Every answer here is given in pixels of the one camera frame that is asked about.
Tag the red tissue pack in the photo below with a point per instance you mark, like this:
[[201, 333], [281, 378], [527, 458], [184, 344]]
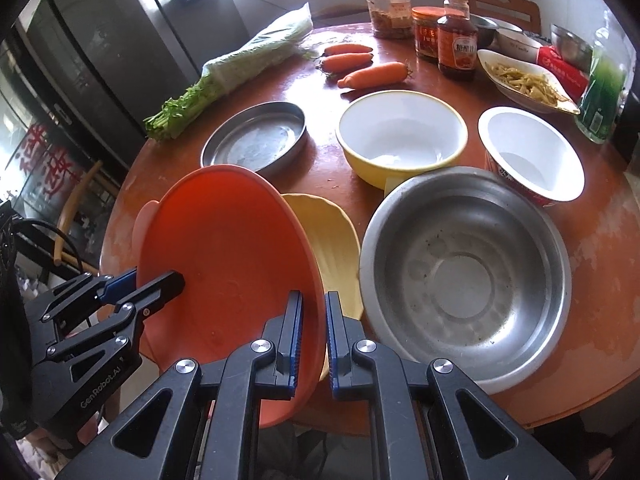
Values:
[[562, 72]]

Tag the yellow ribbed plate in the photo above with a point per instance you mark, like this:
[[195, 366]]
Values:
[[330, 240]]

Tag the white paper bowl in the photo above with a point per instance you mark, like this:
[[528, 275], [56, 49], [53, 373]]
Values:
[[530, 155]]

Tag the black-lidded pickle jar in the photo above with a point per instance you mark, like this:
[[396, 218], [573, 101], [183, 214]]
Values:
[[389, 12]]

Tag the brown sauce bottle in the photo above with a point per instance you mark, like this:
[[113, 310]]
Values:
[[457, 45]]

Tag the glass door with red decal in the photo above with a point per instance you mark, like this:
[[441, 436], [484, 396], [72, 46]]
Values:
[[40, 150]]

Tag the pink plastic plate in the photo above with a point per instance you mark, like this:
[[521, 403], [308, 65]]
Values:
[[142, 222]]

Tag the blue patterned bowl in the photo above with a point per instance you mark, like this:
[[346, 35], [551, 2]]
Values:
[[537, 34]]

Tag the bagged celery bunch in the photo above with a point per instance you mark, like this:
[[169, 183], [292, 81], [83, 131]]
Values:
[[250, 55]]

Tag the round steel plate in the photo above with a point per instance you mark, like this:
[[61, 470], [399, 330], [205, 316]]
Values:
[[255, 135]]

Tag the yellow bowl white inside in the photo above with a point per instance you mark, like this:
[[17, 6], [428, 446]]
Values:
[[400, 125]]

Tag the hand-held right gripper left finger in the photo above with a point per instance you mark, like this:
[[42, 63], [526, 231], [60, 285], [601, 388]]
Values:
[[297, 340]]

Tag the large steel bowl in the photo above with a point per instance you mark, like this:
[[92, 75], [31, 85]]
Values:
[[465, 280]]

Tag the white plate of bamboo shoots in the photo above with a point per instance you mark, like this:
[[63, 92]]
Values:
[[525, 82]]

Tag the grey refrigerator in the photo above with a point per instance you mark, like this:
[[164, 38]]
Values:
[[100, 35]]

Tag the green drink bottle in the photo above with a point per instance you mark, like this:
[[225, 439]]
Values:
[[602, 90]]

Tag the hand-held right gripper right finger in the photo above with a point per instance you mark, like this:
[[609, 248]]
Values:
[[334, 340]]

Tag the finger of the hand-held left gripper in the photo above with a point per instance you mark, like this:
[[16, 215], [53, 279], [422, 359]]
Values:
[[120, 282], [160, 287]]

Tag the small steel bowl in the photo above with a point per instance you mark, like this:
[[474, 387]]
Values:
[[487, 30]]

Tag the orange plastic basin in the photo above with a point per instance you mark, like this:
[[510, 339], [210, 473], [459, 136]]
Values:
[[225, 260]]

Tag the orange-lidded jar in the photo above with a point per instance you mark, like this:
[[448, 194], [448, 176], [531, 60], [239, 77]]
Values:
[[425, 35]]

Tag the empty white bowl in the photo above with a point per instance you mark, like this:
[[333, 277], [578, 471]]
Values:
[[507, 24]]

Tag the curved wooden chair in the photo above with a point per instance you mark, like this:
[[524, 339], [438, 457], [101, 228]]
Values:
[[75, 195]]

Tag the large orange carrot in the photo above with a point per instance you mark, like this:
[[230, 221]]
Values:
[[372, 75]]

